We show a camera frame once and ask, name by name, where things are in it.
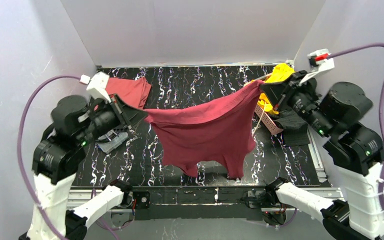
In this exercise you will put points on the black garment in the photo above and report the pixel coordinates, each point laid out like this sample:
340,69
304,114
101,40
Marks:
295,129

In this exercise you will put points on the coral pink t-shirt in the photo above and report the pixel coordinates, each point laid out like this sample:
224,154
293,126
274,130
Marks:
133,92

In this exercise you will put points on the yellow garment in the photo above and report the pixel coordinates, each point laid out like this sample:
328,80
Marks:
273,85

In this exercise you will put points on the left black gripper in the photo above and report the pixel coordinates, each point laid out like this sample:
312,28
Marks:
121,114

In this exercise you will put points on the pink laundry basket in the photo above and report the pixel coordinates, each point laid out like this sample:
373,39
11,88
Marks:
264,118

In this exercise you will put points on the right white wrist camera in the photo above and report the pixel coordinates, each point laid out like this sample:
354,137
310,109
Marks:
319,64

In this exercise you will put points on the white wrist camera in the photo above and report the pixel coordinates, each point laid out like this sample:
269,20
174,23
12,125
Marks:
96,87
319,64

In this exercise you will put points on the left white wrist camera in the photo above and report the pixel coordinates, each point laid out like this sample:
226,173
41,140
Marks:
96,87

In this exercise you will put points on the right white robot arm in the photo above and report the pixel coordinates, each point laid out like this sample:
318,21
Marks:
357,153

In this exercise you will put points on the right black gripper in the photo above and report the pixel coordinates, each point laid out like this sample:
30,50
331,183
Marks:
287,96

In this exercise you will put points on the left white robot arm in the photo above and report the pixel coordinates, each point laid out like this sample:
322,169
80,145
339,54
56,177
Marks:
56,159

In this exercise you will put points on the clear plastic case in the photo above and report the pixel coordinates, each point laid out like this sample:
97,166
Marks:
111,140

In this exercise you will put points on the maroon garment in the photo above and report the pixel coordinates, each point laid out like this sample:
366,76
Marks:
219,130

